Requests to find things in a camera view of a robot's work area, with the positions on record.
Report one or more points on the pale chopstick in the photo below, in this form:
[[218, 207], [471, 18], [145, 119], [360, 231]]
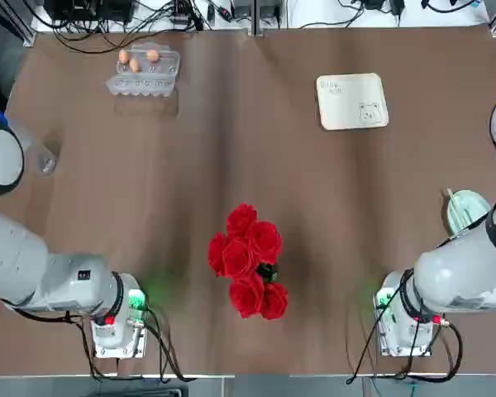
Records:
[[454, 204], [457, 204]]

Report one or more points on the white desk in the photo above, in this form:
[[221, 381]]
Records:
[[314, 12]]

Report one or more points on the clear plastic egg carton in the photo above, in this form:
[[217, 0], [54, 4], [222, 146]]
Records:
[[149, 82]]

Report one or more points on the red rose bouquet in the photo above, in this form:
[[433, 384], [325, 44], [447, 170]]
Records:
[[239, 256]]

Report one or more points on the pale green plate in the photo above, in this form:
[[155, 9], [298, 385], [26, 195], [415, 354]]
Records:
[[473, 207]]

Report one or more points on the flat black equipment box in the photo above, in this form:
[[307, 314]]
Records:
[[91, 10]]

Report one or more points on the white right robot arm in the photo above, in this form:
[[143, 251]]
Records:
[[459, 269]]

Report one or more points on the cream-white tray with bear print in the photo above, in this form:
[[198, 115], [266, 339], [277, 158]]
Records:
[[347, 99]]

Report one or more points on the clear bottle with blue cap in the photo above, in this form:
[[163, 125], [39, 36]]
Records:
[[45, 157]]

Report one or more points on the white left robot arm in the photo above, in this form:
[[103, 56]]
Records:
[[20, 256]]

